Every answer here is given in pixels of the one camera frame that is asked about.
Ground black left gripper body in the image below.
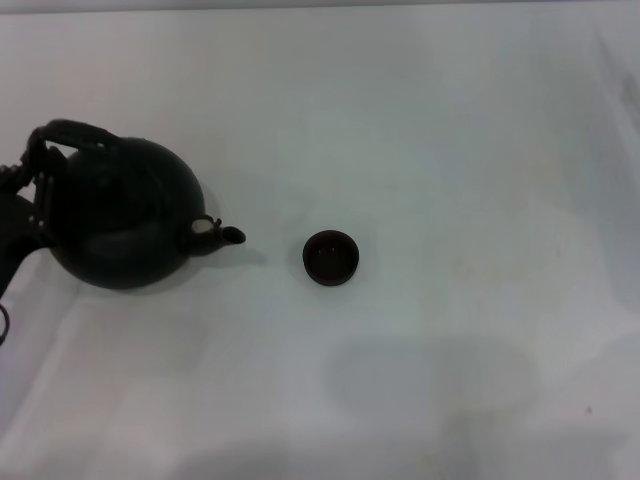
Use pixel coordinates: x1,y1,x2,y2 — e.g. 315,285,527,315
0,191,52,297

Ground black round teapot with handle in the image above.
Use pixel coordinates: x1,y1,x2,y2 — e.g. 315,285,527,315
27,118,248,291

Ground small dark brown teacup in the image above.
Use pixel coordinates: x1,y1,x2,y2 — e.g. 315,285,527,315
301,229,361,288

